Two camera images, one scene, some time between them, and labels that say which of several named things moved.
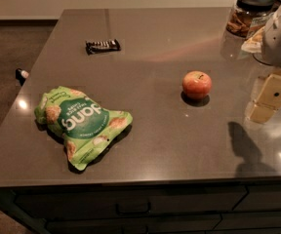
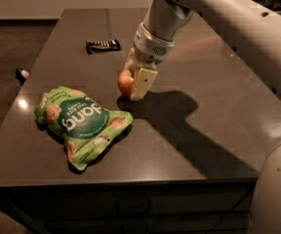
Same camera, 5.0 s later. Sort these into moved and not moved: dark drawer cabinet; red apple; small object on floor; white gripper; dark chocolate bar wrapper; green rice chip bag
Moved: white gripper; red apple
Not moved: dark chocolate bar wrapper; dark drawer cabinet; small object on floor; green rice chip bag
